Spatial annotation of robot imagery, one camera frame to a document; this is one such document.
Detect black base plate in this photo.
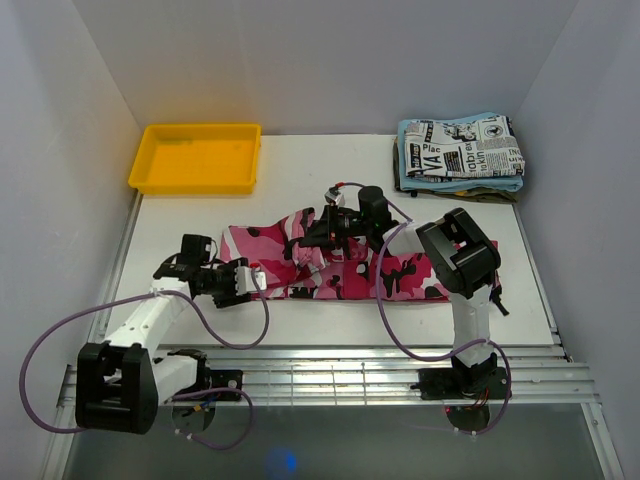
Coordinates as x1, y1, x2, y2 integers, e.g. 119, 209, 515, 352
411, 367, 507, 401
188, 368, 243, 402

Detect yellow plastic tray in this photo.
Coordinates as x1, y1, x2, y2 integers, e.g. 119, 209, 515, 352
128, 123, 262, 196

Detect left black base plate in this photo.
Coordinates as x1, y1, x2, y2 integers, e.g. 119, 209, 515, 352
188, 368, 243, 402

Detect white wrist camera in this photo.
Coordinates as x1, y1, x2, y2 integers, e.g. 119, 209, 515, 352
235, 265, 267, 296
324, 182, 345, 207

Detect aluminium rail frame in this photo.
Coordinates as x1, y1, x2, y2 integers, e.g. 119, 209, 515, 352
42, 192, 624, 480

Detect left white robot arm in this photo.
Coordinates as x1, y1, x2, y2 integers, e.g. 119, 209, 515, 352
75, 234, 266, 434

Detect newspaper print folded trousers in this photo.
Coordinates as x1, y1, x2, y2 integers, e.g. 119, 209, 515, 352
396, 112, 526, 193

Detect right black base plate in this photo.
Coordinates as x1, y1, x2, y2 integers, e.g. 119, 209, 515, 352
411, 367, 507, 401

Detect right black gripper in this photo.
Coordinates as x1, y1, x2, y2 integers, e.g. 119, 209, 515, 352
299, 203, 372, 251

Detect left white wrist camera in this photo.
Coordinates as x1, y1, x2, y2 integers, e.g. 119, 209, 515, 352
235, 265, 267, 296

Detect pink camouflage trousers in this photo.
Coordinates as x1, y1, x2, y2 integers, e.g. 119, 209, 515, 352
220, 207, 502, 304

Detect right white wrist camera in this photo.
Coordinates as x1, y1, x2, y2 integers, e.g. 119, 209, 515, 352
324, 182, 345, 207

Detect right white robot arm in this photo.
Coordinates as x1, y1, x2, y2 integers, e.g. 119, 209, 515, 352
296, 184, 501, 401

